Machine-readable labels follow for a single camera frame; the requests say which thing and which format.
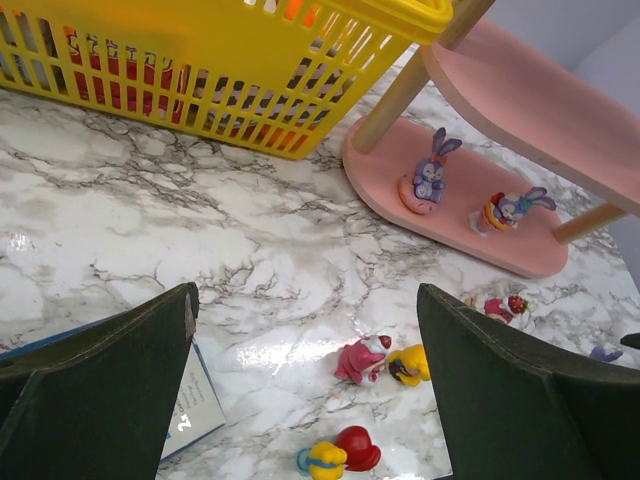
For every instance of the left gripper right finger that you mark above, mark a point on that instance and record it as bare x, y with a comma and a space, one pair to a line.
515, 407

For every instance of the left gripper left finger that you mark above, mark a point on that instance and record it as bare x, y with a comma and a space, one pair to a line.
172, 314

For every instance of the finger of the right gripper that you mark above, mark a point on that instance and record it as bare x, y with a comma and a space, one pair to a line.
631, 341

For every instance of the small purple bunny toy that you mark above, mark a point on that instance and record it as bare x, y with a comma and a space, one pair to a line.
601, 354

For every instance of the pink strawberry bear toy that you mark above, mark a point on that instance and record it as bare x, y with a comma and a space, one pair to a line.
504, 309

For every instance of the purple bunny cup toy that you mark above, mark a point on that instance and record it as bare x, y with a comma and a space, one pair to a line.
503, 212

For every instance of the purple bunny donut toy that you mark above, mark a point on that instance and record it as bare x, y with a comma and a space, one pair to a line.
422, 190

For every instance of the pink three-tier shelf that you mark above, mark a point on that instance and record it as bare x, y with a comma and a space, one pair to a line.
520, 99

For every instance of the blue boxed product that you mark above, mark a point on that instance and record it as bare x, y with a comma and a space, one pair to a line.
195, 400

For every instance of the yellow duck toy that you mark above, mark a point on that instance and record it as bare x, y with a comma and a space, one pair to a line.
409, 366

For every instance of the red yellow mushroom toy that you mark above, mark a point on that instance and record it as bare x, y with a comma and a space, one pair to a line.
351, 450

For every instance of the yellow plastic shopping basket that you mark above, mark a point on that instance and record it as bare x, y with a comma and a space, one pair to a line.
272, 76

